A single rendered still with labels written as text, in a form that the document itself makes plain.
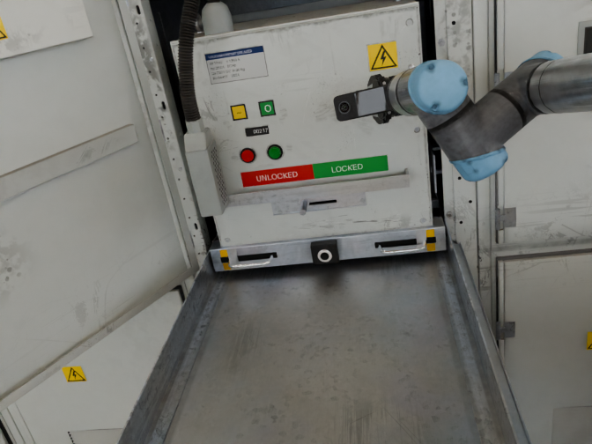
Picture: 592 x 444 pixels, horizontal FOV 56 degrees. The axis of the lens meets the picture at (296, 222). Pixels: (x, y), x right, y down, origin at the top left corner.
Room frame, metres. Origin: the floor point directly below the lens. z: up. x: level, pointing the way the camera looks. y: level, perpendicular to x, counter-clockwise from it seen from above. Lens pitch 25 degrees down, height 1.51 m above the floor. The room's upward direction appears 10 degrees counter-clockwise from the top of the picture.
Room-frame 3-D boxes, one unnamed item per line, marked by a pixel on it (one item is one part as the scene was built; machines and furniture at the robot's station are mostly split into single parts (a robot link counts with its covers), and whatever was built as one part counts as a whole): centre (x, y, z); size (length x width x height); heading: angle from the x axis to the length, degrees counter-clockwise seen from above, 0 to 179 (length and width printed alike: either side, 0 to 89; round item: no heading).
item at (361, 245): (1.14, -0.06, 0.89); 0.54 x 0.05 x 0.06; 80
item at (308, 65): (1.13, -0.06, 1.15); 0.48 x 0.01 x 0.48; 80
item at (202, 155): (1.10, 0.16, 1.14); 0.08 x 0.05 x 0.17; 170
